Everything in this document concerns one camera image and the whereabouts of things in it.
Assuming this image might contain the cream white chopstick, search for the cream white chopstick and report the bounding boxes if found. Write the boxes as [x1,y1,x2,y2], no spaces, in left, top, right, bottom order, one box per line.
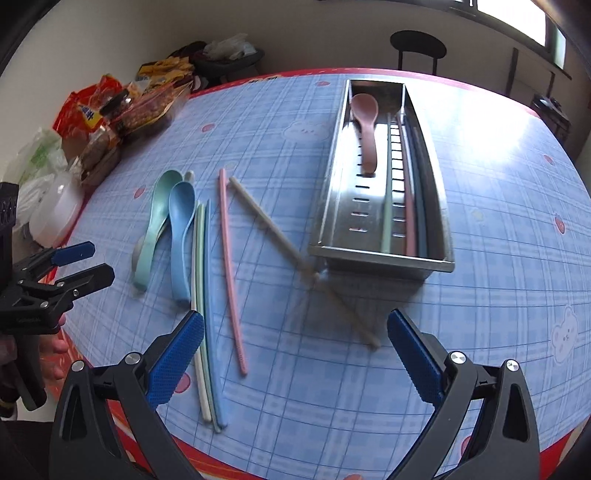
[190,213,211,423]

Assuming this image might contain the mint green spoon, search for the mint green spoon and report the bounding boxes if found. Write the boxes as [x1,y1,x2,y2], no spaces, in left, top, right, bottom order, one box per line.
[132,168,184,292]

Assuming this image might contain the light blue spoon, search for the light blue spoon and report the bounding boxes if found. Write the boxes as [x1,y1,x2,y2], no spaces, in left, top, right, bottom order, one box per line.
[168,181,195,305]

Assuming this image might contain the light green chopstick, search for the light green chopstick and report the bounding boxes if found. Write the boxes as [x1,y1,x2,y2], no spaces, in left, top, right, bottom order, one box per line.
[195,203,221,433]

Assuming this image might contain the blue chopstick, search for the blue chopstick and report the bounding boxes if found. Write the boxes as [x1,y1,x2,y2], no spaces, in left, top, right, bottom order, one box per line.
[204,201,228,431]

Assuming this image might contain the pink chopstick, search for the pink chopstick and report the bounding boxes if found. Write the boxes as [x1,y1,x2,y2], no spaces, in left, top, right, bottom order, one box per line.
[218,168,249,376]
[397,110,417,257]

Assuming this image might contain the beige chopstick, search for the beige chopstick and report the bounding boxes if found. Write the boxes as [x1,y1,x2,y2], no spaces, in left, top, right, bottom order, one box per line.
[229,177,381,351]

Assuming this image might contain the person's left hand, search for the person's left hand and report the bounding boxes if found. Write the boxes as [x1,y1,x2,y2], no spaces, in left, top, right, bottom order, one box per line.
[39,333,68,382]

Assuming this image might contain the white plastic container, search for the white plastic container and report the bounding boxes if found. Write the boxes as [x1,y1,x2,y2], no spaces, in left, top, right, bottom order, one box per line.
[29,172,84,248]

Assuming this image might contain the red snack bag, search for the red snack bag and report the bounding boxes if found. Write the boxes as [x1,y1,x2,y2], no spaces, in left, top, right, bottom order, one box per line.
[52,74,123,139]

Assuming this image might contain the dark glass jar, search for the dark glass jar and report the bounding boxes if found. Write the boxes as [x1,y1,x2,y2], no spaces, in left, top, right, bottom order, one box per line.
[99,88,132,124]

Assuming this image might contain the blue plaid tablecloth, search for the blue plaid tablecloth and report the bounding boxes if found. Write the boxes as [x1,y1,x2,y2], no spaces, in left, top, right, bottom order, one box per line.
[65,72,590,479]

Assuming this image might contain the clear nut snack package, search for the clear nut snack package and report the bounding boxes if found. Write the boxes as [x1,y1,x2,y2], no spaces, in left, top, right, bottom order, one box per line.
[110,83,192,141]

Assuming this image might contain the yellow snack bags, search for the yellow snack bags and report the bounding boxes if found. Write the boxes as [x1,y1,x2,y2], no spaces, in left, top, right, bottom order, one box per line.
[135,56,194,90]

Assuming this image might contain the black side stool with bags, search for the black side stool with bags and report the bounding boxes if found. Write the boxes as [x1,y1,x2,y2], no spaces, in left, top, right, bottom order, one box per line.
[168,40,264,87]

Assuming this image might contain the steel utensil tray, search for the steel utensil tray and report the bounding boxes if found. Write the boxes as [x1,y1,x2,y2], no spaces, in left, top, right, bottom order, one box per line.
[308,78,455,281]

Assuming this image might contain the pink chopstick in tray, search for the pink chopstick in tray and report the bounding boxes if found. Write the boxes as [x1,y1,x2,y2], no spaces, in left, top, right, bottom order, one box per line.
[397,110,417,257]

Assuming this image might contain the pink spoon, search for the pink spoon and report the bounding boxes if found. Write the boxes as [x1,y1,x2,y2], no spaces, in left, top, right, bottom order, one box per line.
[351,93,379,176]

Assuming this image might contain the black rice cooker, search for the black rice cooker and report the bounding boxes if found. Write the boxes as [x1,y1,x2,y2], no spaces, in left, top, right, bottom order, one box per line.
[531,94,571,144]

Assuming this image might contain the black metal rack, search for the black metal rack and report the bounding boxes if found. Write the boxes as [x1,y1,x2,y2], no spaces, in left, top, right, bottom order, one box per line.
[501,46,574,104]

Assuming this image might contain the black round stool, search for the black round stool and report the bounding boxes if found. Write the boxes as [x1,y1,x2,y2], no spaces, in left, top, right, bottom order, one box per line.
[390,30,448,76]

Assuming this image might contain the window with dark frame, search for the window with dark frame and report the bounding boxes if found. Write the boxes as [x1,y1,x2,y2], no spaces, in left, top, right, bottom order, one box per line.
[391,0,567,70]

